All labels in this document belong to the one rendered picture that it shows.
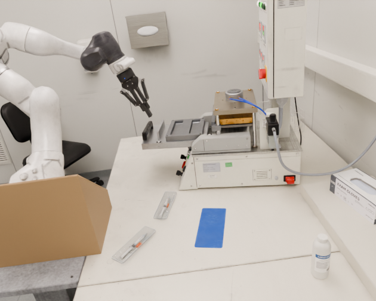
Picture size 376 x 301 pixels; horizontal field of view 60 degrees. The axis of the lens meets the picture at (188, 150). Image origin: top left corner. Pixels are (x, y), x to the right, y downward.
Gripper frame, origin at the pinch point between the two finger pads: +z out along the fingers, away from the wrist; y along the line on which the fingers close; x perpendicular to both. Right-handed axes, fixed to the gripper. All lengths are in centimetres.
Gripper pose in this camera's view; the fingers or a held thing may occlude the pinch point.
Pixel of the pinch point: (147, 110)
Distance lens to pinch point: 154.0
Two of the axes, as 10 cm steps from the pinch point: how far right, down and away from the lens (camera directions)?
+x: -0.3, 4.4, -9.0
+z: 4.7, 8.0, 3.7
